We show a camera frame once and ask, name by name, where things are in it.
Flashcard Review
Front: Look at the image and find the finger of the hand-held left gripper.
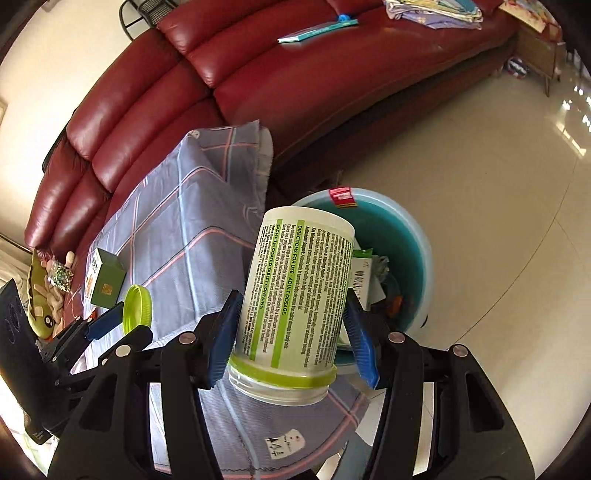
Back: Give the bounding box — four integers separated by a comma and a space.
55, 302, 126, 352

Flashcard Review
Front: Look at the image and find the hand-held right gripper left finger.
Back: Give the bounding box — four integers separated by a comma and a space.
48, 290, 243, 480

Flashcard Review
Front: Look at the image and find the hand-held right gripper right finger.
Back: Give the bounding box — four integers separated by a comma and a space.
342, 288, 536, 480

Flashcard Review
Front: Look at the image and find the green plastic lid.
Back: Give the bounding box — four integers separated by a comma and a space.
122, 285, 154, 335

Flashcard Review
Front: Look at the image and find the white bottle with green label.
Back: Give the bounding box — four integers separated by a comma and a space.
227, 206, 356, 407

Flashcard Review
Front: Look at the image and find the teal plastic bucket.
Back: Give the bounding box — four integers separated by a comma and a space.
288, 187, 435, 344

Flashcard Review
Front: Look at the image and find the green and white box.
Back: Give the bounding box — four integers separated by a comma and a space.
85, 248, 127, 309

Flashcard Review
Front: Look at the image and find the green plush toy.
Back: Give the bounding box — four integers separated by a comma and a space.
25, 251, 75, 337

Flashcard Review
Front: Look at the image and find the beaded pouch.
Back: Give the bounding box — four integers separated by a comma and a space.
46, 261, 75, 294

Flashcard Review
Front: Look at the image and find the white carton box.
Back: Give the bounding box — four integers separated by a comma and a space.
353, 249, 386, 311

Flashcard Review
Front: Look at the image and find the blue plaid cloth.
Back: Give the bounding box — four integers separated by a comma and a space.
69, 121, 370, 478

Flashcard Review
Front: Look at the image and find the dark red leather sofa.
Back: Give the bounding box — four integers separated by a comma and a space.
24, 0, 520, 259

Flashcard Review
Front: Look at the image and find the black mesh chair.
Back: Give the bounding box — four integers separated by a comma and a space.
119, 0, 178, 40

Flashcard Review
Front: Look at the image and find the teal book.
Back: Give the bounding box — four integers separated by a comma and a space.
277, 16, 359, 44

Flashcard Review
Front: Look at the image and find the wooden side table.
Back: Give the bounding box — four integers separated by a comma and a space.
517, 18, 561, 95

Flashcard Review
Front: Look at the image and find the red printed paper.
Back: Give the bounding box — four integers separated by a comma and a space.
499, 0, 552, 34

